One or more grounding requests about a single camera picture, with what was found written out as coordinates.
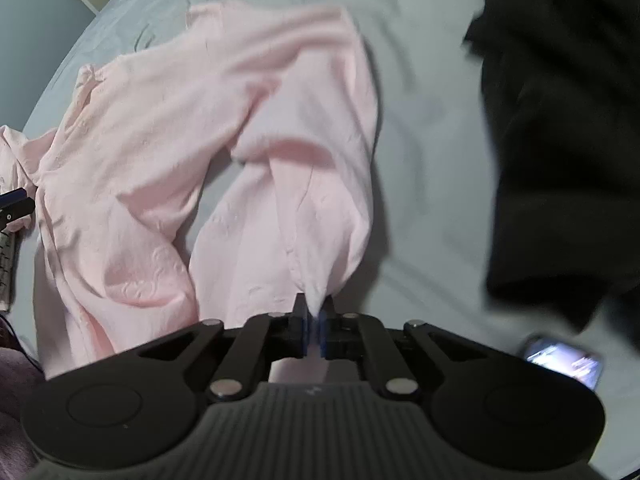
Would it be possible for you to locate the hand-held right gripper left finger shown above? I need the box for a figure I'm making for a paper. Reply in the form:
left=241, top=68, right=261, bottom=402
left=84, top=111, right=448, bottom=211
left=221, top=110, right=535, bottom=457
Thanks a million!
left=136, top=293, right=308, bottom=403

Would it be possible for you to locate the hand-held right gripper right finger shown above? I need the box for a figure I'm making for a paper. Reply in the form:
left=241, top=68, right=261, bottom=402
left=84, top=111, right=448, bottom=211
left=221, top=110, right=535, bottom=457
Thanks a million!
left=319, top=295, right=490, bottom=403

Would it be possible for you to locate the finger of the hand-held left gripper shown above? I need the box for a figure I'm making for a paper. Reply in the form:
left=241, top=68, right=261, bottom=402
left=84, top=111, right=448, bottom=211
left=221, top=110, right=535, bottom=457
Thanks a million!
left=0, top=187, right=37, bottom=234

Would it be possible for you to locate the pink garment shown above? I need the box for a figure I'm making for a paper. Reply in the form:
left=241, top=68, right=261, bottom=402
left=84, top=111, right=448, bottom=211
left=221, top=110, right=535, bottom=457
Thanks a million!
left=0, top=0, right=381, bottom=383

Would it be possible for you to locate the dark purple cloth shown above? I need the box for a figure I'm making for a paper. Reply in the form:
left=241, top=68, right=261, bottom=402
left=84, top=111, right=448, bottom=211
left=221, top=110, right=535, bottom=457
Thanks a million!
left=0, top=347, right=47, bottom=480

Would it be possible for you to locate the bed with grey sheet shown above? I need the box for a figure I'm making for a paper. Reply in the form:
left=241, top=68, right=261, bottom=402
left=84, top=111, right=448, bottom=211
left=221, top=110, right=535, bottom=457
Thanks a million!
left=22, top=0, right=640, bottom=480

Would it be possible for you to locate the smartphone with lit screen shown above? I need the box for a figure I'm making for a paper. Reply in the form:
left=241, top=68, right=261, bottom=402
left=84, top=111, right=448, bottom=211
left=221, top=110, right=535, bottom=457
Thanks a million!
left=520, top=334, right=604, bottom=392

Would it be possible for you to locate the black garment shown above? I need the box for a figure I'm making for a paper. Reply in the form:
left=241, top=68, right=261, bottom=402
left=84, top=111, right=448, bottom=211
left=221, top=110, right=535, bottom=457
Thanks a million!
left=462, top=0, right=640, bottom=332

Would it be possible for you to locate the black cable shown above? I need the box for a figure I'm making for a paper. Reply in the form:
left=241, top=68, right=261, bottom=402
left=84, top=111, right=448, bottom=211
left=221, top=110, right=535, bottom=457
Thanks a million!
left=0, top=312, right=37, bottom=367

